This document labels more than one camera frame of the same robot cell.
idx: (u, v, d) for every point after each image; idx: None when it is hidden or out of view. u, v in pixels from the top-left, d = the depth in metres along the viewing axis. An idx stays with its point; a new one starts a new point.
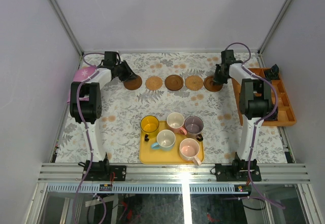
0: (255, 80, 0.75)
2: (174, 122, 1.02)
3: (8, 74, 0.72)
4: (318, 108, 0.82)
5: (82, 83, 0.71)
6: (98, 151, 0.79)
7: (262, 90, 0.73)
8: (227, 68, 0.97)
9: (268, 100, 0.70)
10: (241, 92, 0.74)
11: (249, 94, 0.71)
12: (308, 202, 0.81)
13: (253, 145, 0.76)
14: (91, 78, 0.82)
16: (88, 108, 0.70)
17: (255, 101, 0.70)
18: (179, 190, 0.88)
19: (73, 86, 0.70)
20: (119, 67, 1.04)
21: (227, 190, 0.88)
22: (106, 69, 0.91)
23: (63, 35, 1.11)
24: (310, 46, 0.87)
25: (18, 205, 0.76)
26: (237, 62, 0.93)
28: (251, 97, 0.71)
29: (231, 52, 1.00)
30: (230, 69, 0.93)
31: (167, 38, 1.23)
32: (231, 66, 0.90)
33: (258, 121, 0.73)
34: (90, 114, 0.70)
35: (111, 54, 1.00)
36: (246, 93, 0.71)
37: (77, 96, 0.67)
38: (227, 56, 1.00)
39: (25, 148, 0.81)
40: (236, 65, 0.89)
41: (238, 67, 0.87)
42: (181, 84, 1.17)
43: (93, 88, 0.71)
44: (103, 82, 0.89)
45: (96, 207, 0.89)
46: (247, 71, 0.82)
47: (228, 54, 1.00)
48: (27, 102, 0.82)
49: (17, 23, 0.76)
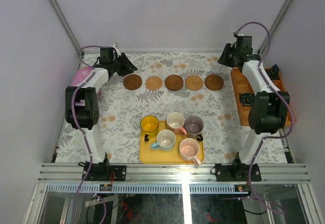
0: (269, 93, 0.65)
2: (174, 122, 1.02)
3: (8, 74, 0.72)
4: (318, 108, 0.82)
5: (77, 88, 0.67)
6: (97, 154, 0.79)
7: (277, 105, 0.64)
8: (239, 62, 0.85)
9: (282, 117, 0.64)
10: (254, 106, 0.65)
11: (262, 111, 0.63)
12: (308, 202, 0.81)
13: (256, 154, 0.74)
14: (86, 82, 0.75)
16: (84, 114, 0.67)
17: (267, 118, 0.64)
18: (179, 190, 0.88)
19: (69, 92, 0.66)
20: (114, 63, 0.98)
21: (227, 190, 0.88)
22: (102, 70, 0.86)
23: (63, 35, 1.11)
24: (310, 46, 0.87)
25: (18, 204, 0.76)
26: (253, 59, 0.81)
28: (264, 114, 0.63)
29: (249, 40, 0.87)
30: (244, 67, 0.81)
31: (167, 38, 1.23)
32: (246, 64, 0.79)
33: (266, 136, 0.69)
34: (87, 120, 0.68)
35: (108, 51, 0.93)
36: (259, 109, 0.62)
37: (72, 102, 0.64)
38: (243, 45, 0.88)
39: (25, 148, 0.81)
40: (253, 66, 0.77)
41: (255, 70, 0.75)
42: (181, 84, 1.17)
43: (89, 94, 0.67)
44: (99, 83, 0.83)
45: (96, 207, 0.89)
46: (264, 78, 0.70)
47: (244, 43, 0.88)
48: (27, 102, 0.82)
49: (17, 24, 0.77)
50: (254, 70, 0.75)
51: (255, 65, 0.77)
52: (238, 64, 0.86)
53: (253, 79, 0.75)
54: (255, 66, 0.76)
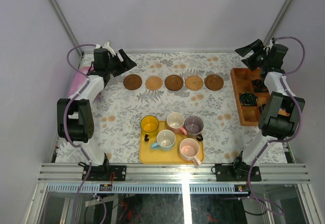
0: (285, 96, 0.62)
2: (174, 122, 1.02)
3: (8, 75, 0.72)
4: (319, 108, 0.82)
5: (71, 100, 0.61)
6: (96, 158, 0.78)
7: (290, 110, 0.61)
8: (263, 73, 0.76)
9: (293, 123, 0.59)
10: (266, 105, 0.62)
11: (273, 110, 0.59)
12: (308, 202, 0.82)
13: (258, 156, 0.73)
14: (79, 93, 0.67)
16: (77, 127, 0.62)
17: (278, 120, 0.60)
18: (179, 190, 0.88)
19: (60, 104, 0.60)
20: (109, 65, 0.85)
21: (227, 190, 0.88)
22: (97, 77, 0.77)
23: (63, 35, 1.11)
24: (310, 46, 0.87)
25: (18, 204, 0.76)
26: (277, 72, 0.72)
28: (273, 114, 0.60)
29: (283, 53, 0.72)
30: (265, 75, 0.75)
31: (167, 38, 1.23)
32: (269, 73, 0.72)
33: (271, 139, 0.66)
34: (80, 134, 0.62)
35: (102, 55, 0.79)
36: (270, 107, 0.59)
37: (65, 115, 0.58)
38: (273, 56, 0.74)
39: (25, 148, 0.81)
40: (274, 74, 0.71)
41: (275, 76, 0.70)
42: (181, 84, 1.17)
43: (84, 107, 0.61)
44: (94, 92, 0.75)
45: (96, 207, 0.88)
46: (284, 85, 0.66)
47: (277, 55, 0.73)
48: (27, 102, 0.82)
49: (18, 24, 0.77)
50: (275, 76, 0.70)
51: (278, 72, 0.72)
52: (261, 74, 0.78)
53: (271, 85, 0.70)
54: (277, 73, 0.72)
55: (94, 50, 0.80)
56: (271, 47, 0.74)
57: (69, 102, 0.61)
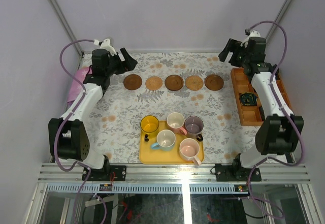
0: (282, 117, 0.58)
2: (174, 122, 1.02)
3: (8, 74, 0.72)
4: (319, 108, 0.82)
5: (64, 121, 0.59)
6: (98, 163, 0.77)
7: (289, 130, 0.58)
8: (250, 71, 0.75)
9: (292, 142, 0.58)
10: (262, 130, 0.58)
11: (272, 138, 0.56)
12: (308, 202, 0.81)
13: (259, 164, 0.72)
14: (73, 111, 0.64)
16: (68, 148, 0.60)
17: (277, 144, 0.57)
18: (179, 190, 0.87)
19: (52, 124, 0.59)
20: (109, 67, 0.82)
21: (227, 190, 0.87)
22: (95, 88, 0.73)
23: (62, 35, 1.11)
24: (311, 46, 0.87)
25: (18, 205, 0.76)
26: (264, 72, 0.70)
28: (273, 138, 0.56)
29: (262, 46, 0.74)
30: (254, 78, 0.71)
31: (167, 38, 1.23)
32: (256, 77, 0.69)
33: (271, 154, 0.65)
34: (72, 154, 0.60)
35: (100, 59, 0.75)
36: (268, 136, 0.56)
37: (56, 139, 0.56)
38: (255, 51, 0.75)
39: (25, 148, 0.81)
40: (263, 79, 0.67)
41: (266, 86, 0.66)
42: (181, 84, 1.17)
43: (76, 131, 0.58)
44: (91, 105, 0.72)
45: (96, 207, 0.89)
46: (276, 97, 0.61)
47: (256, 49, 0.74)
48: (27, 102, 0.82)
49: (17, 23, 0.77)
50: (264, 85, 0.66)
51: (266, 77, 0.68)
52: (247, 73, 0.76)
53: (262, 95, 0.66)
54: (265, 80, 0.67)
55: (93, 53, 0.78)
56: (250, 42, 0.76)
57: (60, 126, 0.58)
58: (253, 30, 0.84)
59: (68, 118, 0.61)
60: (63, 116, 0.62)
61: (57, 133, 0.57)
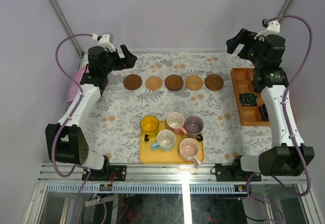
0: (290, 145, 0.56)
2: (174, 122, 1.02)
3: (7, 74, 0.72)
4: (319, 108, 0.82)
5: (61, 126, 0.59)
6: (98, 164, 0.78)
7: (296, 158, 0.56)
8: (261, 80, 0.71)
9: (298, 170, 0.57)
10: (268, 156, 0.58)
11: (277, 167, 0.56)
12: (308, 202, 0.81)
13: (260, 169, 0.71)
14: (70, 116, 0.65)
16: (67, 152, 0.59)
17: (281, 170, 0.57)
18: (179, 190, 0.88)
19: (50, 129, 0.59)
20: (106, 66, 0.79)
21: (227, 190, 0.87)
22: (93, 89, 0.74)
23: (62, 35, 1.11)
24: (311, 46, 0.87)
25: (18, 205, 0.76)
26: (277, 86, 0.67)
28: (278, 166, 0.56)
29: (279, 50, 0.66)
30: (264, 91, 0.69)
31: (167, 38, 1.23)
32: (268, 91, 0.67)
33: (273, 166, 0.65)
34: (70, 159, 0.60)
35: (97, 59, 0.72)
36: (272, 166, 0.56)
37: (53, 145, 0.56)
38: (270, 56, 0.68)
39: (25, 149, 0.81)
40: (275, 95, 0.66)
41: (278, 105, 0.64)
42: (181, 84, 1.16)
43: (73, 136, 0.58)
44: (89, 107, 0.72)
45: (96, 207, 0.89)
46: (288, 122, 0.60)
47: (271, 53, 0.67)
48: (27, 102, 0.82)
49: (17, 23, 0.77)
50: (276, 102, 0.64)
51: (279, 93, 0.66)
52: (258, 81, 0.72)
53: (272, 113, 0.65)
54: (278, 96, 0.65)
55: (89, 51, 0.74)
56: (266, 44, 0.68)
57: (57, 132, 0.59)
58: (271, 21, 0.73)
59: (65, 123, 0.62)
60: (60, 121, 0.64)
61: (54, 139, 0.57)
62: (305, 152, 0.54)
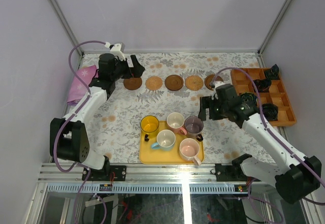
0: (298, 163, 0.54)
2: (174, 122, 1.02)
3: (8, 75, 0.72)
4: (320, 108, 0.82)
5: (65, 122, 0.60)
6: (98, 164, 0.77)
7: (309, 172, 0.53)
8: (237, 117, 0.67)
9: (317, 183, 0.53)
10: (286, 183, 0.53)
11: (299, 189, 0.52)
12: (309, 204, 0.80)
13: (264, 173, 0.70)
14: (76, 113, 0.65)
16: (68, 148, 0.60)
17: (304, 190, 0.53)
18: (179, 190, 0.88)
19: (54, 124, 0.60)
20: (115, 73, 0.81)
21: (227, 190, 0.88)
22: (100, 91, 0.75)
23: (62, 35, 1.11)
24: (311, 46, 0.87)
25: (18, 205, 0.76)
26: (252, 115, 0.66)
28: (299, 188, 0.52)
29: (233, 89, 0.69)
30: (244, 126, 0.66)
31: (167, 38, 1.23)
32: (248, 123, 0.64)
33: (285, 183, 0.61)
34: (71, 156, 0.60)
35: (107, 65, 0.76)
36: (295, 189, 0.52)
37: (57, 139, 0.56)
38: (229, 96, 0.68)
39: (25, 149, 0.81)
40: (256, 124, 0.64)
41: (264, 132, 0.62)
42: (181, 84, 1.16)
43: (76, 132, 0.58)
44: (95, 107, 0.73)
45: (96, 207, 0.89)
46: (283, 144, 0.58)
47: (229, 94, 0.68)
48: (27, 102, 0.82)
49: (17, 23, 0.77)
50: (261, 130, 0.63)
51: (258, 120, 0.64)
52: (236, 119, 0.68)
53: (262, 140, 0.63)
54: (259, 124, 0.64)
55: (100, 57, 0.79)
56: (219, 91, 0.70)
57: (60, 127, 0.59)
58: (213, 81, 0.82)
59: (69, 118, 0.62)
60: (65, 116, 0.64)
61: (57, 134, 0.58)
62: (314, 164, 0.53)
